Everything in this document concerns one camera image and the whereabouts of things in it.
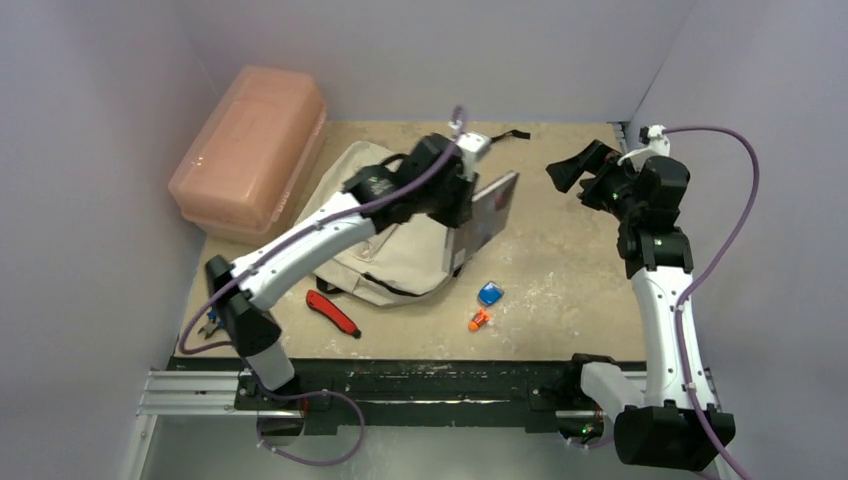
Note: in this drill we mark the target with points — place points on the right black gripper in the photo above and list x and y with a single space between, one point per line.
597 179

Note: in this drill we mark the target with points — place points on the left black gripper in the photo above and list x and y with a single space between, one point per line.
463 212

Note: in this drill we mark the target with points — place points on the dark galaxy cover book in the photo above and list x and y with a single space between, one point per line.
490 209

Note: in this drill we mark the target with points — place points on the beige backpack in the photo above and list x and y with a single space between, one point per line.
401 265

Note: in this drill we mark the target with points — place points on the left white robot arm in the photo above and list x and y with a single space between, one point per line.
374 198

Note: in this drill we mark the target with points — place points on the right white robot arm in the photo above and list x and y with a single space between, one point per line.
673 421

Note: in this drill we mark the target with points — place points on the blue pencil sharpener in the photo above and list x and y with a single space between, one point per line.
490 294

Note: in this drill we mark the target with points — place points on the orange small toy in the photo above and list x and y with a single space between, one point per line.
480 319

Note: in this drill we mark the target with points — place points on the red utility knife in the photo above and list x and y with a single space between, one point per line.
322 305

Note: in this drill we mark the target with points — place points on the pink plastic storage box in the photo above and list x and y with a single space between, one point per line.
243 174

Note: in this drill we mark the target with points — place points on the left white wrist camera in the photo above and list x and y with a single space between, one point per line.
473 147

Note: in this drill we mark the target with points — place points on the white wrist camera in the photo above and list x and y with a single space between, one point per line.
654 143
473 147

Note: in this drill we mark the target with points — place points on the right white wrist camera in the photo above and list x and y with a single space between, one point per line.
654 143

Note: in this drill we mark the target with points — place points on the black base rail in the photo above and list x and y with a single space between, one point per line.
326 394

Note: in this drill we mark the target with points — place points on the blue handled pliers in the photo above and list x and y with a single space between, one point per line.
211 325

